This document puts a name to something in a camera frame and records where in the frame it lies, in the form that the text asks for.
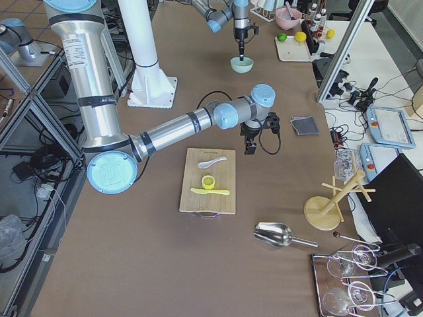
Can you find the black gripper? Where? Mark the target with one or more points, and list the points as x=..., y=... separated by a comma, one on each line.
x=240, y=34
x=250, y=131

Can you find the light green bowl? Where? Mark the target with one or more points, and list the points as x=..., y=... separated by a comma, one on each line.
x=241, y=65

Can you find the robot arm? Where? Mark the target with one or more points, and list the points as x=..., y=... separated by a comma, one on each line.
x=112, y=155
x=238, y=11

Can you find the white ceramic spoon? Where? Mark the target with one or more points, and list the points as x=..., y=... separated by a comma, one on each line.
x=207, y=164

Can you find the pink bowl with ice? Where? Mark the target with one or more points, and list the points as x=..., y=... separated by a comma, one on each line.
x=283, y=19

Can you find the metal muddler in bowl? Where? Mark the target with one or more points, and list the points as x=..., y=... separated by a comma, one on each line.
x=290, y=12

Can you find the bamboo cutting board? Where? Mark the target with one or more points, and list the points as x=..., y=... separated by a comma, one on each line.
x=224, y=174

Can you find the green lime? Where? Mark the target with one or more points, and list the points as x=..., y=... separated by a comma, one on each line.
x=282, y=37

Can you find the beige rabbit tray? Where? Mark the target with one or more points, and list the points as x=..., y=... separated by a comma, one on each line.
x=292, y=51

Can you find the lemon half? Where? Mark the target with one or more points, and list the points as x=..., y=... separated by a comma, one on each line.
x=208, y=182

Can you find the whole yellow lemon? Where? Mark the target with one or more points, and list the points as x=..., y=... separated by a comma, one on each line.
x=300, y=37

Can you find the grey folded cloth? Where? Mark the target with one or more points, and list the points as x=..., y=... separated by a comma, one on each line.
x=304, y=126

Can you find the yellow plastic knife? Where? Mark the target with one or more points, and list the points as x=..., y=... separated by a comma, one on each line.
x=202, y=191

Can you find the metal scoop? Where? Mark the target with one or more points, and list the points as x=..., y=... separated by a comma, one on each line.
x=278, y=235

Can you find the wooden mug tree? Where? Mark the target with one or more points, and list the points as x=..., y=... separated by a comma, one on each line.
x=324, y=213

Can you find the blue teach pendant near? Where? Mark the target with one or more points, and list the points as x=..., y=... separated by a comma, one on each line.
x=376, y=157

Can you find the blue teach pendant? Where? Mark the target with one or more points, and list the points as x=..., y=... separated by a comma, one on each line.
x=388, y=126
x=376, y=157

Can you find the blue teach pendant far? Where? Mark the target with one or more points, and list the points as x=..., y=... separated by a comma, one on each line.
x=388, y=126

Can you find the black monitor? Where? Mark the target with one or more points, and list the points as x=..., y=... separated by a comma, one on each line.
x=395, y=209

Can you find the wine glass tray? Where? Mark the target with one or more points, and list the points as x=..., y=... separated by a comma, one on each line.
x=342, y=281

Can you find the copper wire bottle rack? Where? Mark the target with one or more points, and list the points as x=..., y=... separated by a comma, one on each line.
x=315, y=24

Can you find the aluminium frame post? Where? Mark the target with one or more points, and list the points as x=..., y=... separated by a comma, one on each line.
x=350, y=34

